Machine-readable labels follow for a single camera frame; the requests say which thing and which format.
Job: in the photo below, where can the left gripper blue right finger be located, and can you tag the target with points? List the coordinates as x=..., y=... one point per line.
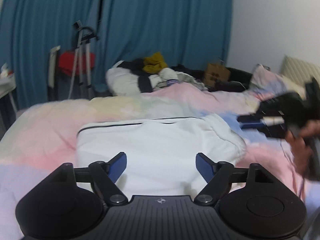
x=217, y=177

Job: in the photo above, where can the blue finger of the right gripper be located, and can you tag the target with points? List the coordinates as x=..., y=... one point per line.
x=254, y=117
x=253, y=125

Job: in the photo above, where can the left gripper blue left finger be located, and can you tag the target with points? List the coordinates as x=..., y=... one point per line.
x=104, y=176

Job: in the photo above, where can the white garment with striped trim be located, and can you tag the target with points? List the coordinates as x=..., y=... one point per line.
x=160, y=152

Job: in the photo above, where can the person's right hand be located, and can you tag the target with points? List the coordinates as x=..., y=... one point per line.
x=301, y=152

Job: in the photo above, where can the black garment pile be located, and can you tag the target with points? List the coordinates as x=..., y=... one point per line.
x=238, y=80

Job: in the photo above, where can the striped pillow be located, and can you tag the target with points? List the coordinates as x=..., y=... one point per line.
x=296, y=72

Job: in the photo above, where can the brown cardboard box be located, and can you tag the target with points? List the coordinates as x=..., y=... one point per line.
x=215, y=72

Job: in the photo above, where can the pastel pink blue bed quilt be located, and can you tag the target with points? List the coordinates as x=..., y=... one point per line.
x=45, y=135

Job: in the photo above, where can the white puffy jacket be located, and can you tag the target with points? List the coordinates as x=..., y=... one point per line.
x=121, y=80

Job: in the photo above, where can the mustard yellow garment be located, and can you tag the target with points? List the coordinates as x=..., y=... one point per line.
x=154, y=64

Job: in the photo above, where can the blue curtain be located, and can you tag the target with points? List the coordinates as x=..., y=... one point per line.
x=188, y=32

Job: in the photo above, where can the red cloth on chair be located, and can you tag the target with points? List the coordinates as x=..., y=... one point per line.
x=66, y=61

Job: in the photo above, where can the white board leaning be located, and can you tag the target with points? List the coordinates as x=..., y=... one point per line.
x=52, y=65

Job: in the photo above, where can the white desk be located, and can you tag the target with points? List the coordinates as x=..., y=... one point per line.
x=8, y=85

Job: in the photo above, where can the silver tripod stand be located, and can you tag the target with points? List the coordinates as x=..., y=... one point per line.
x=83, y=45

